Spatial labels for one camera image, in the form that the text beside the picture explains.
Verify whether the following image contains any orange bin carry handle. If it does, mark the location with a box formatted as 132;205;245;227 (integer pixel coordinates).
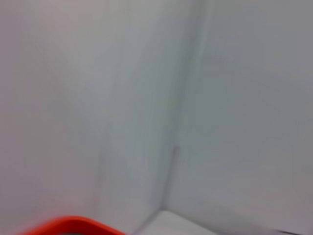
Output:
23;215;129;235

